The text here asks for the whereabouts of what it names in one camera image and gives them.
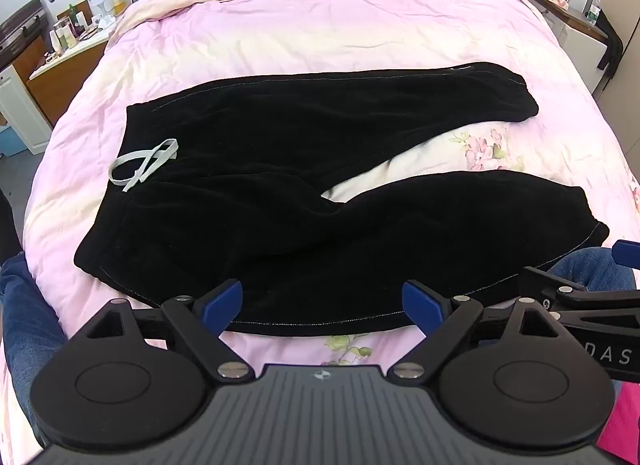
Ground person's right leg in jeans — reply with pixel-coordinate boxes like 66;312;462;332
549;247;640;292

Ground dark brown case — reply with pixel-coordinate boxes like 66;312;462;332
0;0;52;71

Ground blue box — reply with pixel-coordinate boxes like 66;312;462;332
0;125;29;157

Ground black hanging garment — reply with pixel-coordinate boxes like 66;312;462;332
597;10;625;82

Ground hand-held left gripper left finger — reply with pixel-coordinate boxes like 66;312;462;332
80;279;253;381

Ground dark wooden nightstand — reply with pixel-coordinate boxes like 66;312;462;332
514;0;609;42

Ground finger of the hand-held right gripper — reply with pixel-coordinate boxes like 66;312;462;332
613;239;640;268
519;266;640;327

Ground clear glass jar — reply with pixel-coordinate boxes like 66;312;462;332
52;18;77;52

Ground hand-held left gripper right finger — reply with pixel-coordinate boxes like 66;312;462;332
392;280;565;381

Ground person's leg in jeans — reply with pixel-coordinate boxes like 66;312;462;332
0;250;68;446
549;247;640;292

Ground white cabinet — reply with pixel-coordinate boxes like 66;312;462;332
0;64;54;156

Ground black pants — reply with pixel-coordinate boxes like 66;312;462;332
74;61;611;337

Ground person's left leg in jeans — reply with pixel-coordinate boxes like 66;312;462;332
0;250;68;446

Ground pink floral blanket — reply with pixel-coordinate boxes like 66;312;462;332
2;0;640;398

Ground wooden nightstand with white top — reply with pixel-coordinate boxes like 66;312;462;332
27;28;112;127

